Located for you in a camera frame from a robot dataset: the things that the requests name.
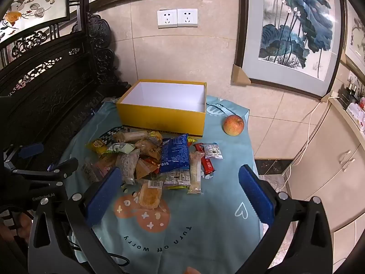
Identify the teal printed tablecloth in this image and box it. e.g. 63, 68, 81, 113
58, 95, 264, 274

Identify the long clear rice bar packet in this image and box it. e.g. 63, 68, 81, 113
188, 151, 206, 195

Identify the cardboard corner protector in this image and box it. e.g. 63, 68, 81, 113
231, 63, 251, 85
319, 91, 337, 103

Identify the yellow chip packet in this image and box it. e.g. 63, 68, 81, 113
86, 137, 115, 156

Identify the red white tissue pack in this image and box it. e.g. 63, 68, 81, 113
346, 103, 365, 132

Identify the clear brown snack packet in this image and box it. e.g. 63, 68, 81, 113
115, 152, 140, 184

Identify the person's left hand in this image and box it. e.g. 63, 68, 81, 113
0, 215, 32, 244

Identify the long pale rice cake packet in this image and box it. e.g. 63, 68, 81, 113
114, 130, 150, 143

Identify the white cabinet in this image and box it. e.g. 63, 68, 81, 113
285, 98, 365, 274

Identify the green white snack packet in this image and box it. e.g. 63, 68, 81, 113
107, 143, 136, 154

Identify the clear white label snack packet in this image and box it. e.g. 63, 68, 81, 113
164, 169, 191, 186

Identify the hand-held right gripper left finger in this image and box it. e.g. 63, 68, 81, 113
27, 167, 127, 274

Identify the yellow cardboard box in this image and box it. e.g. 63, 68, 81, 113
116, 80, 207, 137

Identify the framed lotus painting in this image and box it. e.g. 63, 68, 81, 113
234, 0, 345, 99

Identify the peach fruit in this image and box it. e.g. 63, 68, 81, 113
223, 114, 245, 136

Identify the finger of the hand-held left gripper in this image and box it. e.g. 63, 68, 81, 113
11, 158, 79, 182
3, 142, 45, 172

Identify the white wall socket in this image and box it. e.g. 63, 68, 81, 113
177, 8, 198, 28
157, 8, 179, 29

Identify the blue snack packet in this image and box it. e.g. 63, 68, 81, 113
159, 133, 191, 174

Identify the white cable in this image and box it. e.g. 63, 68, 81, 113
281, 95, 340, 177

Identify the dark bottle rack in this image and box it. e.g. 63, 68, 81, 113
339, 77, 365, 109

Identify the narrow framed painting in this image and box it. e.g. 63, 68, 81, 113
341, 0, 365, 75

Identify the orange print rice cracker packet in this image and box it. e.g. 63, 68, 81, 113
134, 158, 160, 180

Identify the black cable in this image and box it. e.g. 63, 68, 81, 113
68, 234, 130, 267

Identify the pink round cracker packet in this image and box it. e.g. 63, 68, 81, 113
81, 155, 117, 182

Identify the brown pastry packet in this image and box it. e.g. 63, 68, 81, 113
135, 138, 162, 160

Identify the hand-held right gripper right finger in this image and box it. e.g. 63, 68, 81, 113
234, 165, 334, 274

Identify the round biscuit clear packet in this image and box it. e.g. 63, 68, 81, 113
138, 179, 164, 209

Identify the white label wafer packet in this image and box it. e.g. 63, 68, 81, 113
202, 143, 224, 160

